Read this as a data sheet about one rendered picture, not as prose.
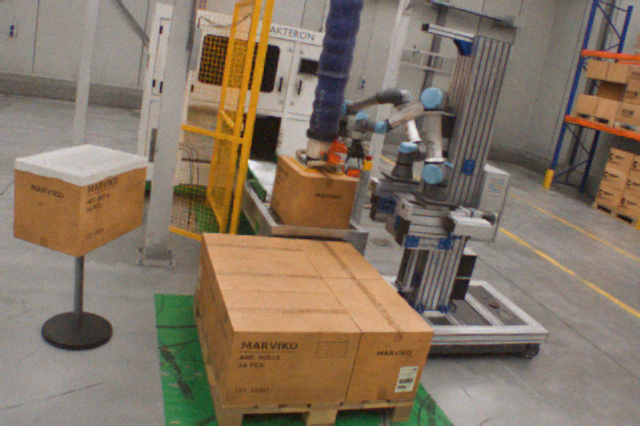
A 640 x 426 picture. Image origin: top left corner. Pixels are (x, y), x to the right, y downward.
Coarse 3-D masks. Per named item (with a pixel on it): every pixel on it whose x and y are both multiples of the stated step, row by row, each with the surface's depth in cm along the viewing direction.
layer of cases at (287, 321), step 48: (240, 240) 335; (288, 240) 352; (240, 288) 270; (288, 288) 281; (336, 288) 292; (384, 288) 305; (240, 336) 231; (288, 336) 238; (336, 336) 246; (384, 336) 255; (432, 336) 264; (240, 384) 239; (288, 384) 247; (336, 384) 255; (384, 384) 265
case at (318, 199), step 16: (288, 160) 394; (288, 176) 381; (304, 176) 355; (320, 176) 362; (336, 176) 371; (272, 192) 414; (288, 192) 379; (304, 192) 358; (320, 192) 362; (336, 192) 366; (352, 192) 370; (272, 208) 411; (288, 208) 376; (304, 208) 362; (320, 208) 366; (336, 208) 370; (288, 224) 374; (304, 224) 366; (320, 224) 370; (336, 224) 374
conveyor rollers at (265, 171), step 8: (256, 168) 534; (264, 168) 542; (272, 168) 548; (256, 176) 505; (264, 176) 508; (272, 176) 517; (264, 184) 481; (272, 184) 486; (256, 192) 450; (264, 200) 429; (272, 216) 396; (280, 224) 380
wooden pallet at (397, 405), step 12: (204, 336) 301; (204, 348) 298; (204, 360) 294; (216, 384) 257; (216, 396) 265; (216, 408) 254; (228, 408) 241; (240, 408) 243; (252, 408) 245; (264, 408) 247; (276, 408) 249; (288, 408) 251; (300, 408) 253; (312, 408) 256; (324, 408) 258; (336, 408) 260; (348, 408) 263; (384, 408) 283; (396, 408) 273; (408, 408) 275; (228, 420) 243; (240, 420) 245; (312, 420) 258; (324, 420) 260; (396, 420) 276
